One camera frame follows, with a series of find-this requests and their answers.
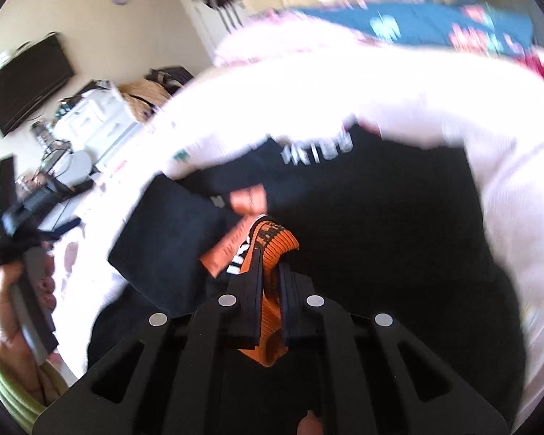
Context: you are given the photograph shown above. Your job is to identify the white door with hanging bags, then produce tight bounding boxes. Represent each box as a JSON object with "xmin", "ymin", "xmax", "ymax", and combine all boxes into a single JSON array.
[{"xmin": 181, "ymin": 0, "xmax": 247, "ymax": 59}]

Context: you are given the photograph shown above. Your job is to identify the brown fuzzy clothes pile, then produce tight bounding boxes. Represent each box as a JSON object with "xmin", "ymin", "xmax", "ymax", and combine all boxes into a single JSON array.
[{"xmin": 118, "ymin": 66, "xmax": 194, "ymax": 124}]

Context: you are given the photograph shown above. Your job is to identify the black orange sweatshirt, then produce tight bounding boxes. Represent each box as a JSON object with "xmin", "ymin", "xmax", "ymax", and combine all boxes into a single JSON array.
[{"xmin": 87, "ymin": 126, "xmax": 526, "ymax": 423}]

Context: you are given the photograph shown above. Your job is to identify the lilac patterned bed sheet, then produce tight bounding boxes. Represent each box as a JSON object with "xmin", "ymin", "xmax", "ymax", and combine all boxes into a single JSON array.
[{"xmin": 55, "ymin": 15, "xmax": 544, "ymax": 422}]

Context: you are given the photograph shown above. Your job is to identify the white drawer chest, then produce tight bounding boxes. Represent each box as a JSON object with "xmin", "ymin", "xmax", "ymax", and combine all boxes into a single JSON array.
[{"xmin": 54, "ymin": 83, "xmax": 142, "ymax": 173}]

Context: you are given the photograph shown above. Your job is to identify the black wall television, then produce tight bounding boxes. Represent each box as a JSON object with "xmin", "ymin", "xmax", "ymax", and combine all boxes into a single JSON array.
[{"xmin": 0, "ymin": 33, "xmax": 75, "ymax": 137}]

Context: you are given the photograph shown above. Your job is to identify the right hand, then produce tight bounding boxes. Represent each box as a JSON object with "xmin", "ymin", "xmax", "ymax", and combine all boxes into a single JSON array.
[{"xmin": 297, "ymin": 410, "xmax": 324, "ymax": 435}]

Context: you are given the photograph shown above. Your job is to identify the pink and blue floral duvet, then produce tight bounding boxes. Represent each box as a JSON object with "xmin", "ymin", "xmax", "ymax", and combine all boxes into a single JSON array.
[{"xmin": 213, "ymin": 0, "xmax": 544, "ymax": 80}]

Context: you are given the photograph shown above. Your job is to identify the left hand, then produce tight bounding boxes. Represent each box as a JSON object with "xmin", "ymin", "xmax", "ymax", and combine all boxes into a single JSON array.
[{"xmin": 0, "ymin": 260, "xmax": 47, "ymax": 406}]

